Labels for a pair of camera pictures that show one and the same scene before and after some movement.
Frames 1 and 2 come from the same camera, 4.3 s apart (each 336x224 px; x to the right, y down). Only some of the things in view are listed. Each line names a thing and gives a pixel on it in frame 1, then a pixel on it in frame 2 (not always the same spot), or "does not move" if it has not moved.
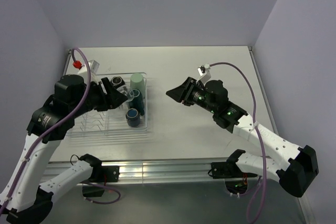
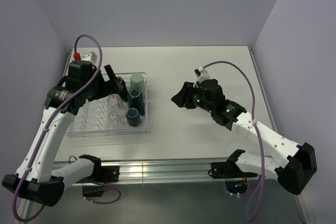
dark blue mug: (132, 117) does not move
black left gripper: (112, 99) -> (108, 87)
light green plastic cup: (137, 82) does not move
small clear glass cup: (131, 96) -> (113, 118)
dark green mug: (136, 100) does not move
